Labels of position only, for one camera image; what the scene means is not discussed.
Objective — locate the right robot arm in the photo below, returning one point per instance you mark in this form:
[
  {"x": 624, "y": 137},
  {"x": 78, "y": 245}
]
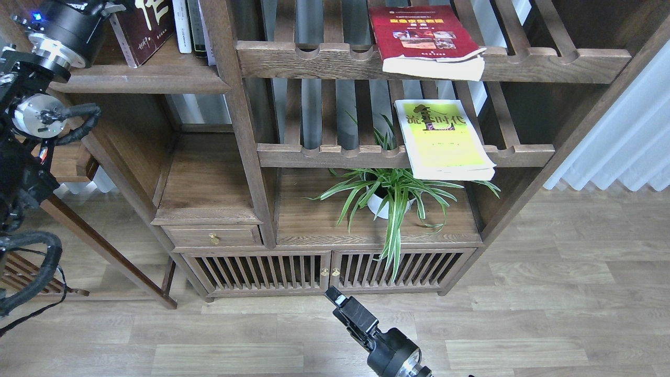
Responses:
[{"x": 391, "y": 353}]

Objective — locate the dark green upright book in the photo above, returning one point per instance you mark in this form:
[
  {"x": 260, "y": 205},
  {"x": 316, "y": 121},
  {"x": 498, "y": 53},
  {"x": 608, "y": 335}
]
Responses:
[{"x": 197, "y": 31}]

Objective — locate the yellow green book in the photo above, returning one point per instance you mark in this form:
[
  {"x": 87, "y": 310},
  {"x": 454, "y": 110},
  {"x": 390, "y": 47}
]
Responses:
[{"x": 441, "y": 143}]

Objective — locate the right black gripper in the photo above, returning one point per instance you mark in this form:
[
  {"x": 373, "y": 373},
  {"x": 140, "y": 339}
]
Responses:
[{"x": 391, "y": 353}]

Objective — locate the brass drawer knob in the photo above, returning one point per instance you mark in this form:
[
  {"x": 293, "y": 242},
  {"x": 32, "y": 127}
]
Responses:
[{"x": 214, "y": 240}]

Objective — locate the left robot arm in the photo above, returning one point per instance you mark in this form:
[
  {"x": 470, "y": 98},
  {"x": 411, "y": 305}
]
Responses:
[{"x": 33, "y": 124}]

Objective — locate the thin white upright book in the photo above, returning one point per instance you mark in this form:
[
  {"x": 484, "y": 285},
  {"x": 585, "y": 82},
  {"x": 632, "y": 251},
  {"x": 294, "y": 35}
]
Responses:
[{"x": 207, "y": 43}]

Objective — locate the red book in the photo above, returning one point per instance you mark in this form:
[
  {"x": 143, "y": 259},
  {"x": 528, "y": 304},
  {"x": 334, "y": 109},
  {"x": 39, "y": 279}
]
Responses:
[{"x": 426, "y": 41}]

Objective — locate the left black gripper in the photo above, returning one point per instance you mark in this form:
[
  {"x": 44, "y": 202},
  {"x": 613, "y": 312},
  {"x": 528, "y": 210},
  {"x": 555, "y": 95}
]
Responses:
[{"x": 69, "y": 33}]

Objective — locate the dark maroon book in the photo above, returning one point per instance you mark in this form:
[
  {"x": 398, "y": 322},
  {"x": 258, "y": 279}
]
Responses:
[{"x": 143, "y": 29}]

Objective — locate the green spider plant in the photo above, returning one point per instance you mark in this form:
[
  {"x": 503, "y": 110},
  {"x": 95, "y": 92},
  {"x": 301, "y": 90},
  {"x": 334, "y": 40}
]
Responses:
[{"x": 362, "y": 183}]

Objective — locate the dark wooden bookshelf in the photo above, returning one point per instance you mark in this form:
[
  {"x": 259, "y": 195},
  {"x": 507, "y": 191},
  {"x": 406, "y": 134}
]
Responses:
[{"x": 238, "y": 150}]

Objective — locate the white curtain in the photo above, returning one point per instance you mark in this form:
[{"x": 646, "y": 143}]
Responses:
[{"x": 629, "y": 146}]

